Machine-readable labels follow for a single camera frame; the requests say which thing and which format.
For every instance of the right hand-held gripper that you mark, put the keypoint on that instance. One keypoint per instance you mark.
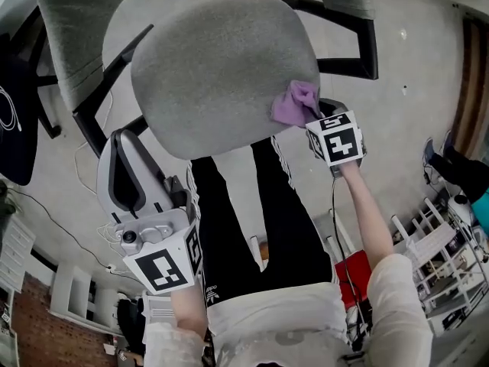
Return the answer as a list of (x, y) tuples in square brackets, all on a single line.
[(340, 143)]

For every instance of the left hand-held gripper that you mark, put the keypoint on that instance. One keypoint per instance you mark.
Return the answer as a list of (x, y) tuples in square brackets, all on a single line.
[(160, 243)]

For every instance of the purple cloth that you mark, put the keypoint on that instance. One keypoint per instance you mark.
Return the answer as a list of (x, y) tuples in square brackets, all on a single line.
[(292, 103)]

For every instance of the grey fabric chair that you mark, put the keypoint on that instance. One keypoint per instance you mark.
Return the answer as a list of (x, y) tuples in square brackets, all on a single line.
[(221, 75)]

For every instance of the person's right forearm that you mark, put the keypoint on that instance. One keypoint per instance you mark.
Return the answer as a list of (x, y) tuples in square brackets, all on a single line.
[(366, 212)]

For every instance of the person's left forearm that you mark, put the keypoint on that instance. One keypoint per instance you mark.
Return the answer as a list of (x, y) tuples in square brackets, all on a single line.
[(189, 312)]

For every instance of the white power socket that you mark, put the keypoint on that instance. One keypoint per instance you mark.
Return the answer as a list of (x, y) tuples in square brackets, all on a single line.
[(111, 268)]

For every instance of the black striped trousers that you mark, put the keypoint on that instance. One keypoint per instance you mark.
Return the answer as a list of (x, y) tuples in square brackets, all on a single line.
[(267, 224)]

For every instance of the white plastic crate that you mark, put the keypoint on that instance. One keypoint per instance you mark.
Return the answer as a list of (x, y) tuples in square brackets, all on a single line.
[(158, 308)]

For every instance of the red box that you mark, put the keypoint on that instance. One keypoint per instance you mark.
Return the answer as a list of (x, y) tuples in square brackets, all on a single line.
[(353, 277)]

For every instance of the white drawer cabinet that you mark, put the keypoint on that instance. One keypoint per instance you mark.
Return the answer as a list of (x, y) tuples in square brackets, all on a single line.
[(13, 254)]

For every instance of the black fabric bag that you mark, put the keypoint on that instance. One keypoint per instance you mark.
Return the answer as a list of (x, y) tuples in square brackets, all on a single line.
[(15, 101)]

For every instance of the white metal shelf rack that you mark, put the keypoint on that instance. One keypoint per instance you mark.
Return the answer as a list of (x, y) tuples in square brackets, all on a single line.
[(439, 251)]

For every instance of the white top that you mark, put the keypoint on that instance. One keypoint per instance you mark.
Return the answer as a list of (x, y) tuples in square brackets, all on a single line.
[(290, 327)]

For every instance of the white wall shelf unit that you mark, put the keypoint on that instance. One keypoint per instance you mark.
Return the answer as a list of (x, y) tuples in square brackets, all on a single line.
[(76, 296)]

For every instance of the wooden door frame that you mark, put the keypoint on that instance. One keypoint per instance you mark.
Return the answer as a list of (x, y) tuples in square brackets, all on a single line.
[(471, 90)]

